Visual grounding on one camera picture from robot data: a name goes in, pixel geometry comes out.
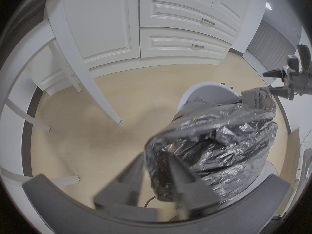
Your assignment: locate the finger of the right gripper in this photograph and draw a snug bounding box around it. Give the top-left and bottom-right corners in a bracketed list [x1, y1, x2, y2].
[263, 68, 284, 78]
[268, 86, 290, 100]

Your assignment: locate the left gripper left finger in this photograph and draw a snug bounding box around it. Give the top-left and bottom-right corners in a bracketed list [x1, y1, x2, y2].
[94, 155, 147, 210]

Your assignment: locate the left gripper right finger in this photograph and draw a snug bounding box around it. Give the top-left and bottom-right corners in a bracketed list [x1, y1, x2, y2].
[166, 153, 220, 219]

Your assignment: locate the black plastic bag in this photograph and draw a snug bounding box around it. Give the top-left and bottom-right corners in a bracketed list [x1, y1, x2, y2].
[144, 87, 278, 203]

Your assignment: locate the white trash bin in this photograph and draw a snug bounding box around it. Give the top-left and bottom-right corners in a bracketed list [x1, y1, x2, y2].
[176, 81, 242, 117]

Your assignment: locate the white chair dark grey seat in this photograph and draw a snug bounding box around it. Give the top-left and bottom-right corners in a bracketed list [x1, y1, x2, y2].
[0, 0, 122, 187]

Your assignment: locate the white wardrobe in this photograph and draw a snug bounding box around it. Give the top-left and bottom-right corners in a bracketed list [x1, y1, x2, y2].
[24, 0, 268, 96]

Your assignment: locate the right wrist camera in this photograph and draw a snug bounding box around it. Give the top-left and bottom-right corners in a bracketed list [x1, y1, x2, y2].
[287, 55, 300, 71]

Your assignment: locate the black cable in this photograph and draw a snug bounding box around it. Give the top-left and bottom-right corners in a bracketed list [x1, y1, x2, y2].
[143, 195, 156, 208]

